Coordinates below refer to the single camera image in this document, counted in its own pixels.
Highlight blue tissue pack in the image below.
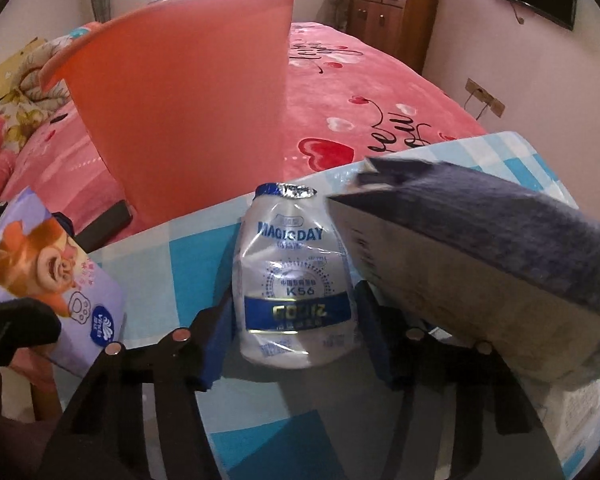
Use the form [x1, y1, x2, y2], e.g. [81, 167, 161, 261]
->
[0, 188, 124, 377]

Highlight grey courier mailer bag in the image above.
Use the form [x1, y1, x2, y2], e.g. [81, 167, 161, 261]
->
[326, 158, 600, 390]

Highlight crushed white plastic bottle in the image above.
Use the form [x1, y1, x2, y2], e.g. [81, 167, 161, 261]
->
[232, 183, 360, 370]

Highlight floral rolled pillows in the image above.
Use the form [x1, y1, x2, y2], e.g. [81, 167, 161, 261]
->
[0, 22, 99, 154]

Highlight orange plastic bucket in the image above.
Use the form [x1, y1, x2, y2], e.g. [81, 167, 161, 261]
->
[40, 0, 294, 226]

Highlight pink heart bedspread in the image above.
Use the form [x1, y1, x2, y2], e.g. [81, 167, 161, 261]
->
[0, 22, 486, 230]

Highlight brown wooden cabinet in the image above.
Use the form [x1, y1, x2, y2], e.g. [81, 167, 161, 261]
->
[346, 0, 439, 74]

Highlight wall power socket strip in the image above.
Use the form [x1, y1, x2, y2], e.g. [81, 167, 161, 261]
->
[463, 78, 505, 120]

